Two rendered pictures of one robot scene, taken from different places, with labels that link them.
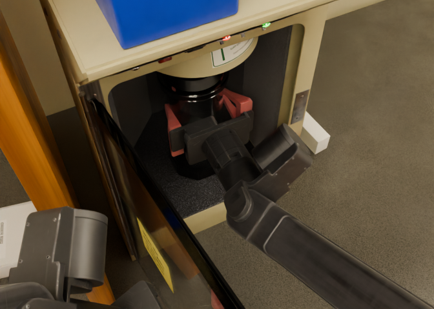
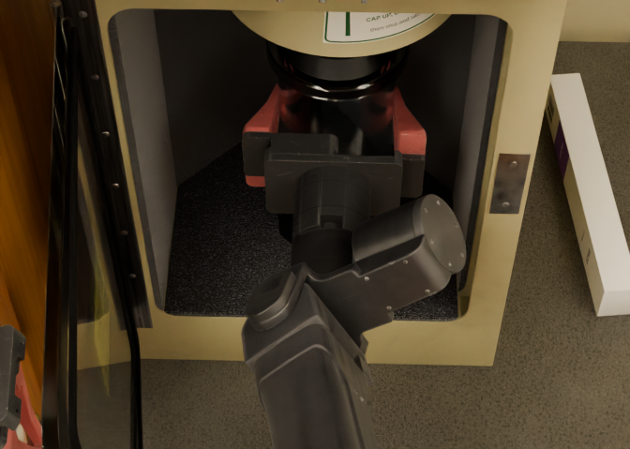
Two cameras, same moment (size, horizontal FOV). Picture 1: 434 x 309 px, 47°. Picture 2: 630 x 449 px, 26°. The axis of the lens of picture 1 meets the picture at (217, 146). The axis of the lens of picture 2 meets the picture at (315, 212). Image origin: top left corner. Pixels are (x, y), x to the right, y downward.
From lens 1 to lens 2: 0.37 m
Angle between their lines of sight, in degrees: 16
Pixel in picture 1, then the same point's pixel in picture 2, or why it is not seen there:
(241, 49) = (390, 28)
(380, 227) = not seen: outside the picture
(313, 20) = (531, 21)
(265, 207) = (302, 320)
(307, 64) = (522, 101)
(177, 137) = (257, 150)
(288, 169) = (392, 279)
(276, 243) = (278, 383)
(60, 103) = not seen: hidden behind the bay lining
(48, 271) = not seen: outside the picture
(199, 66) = (300, 31)
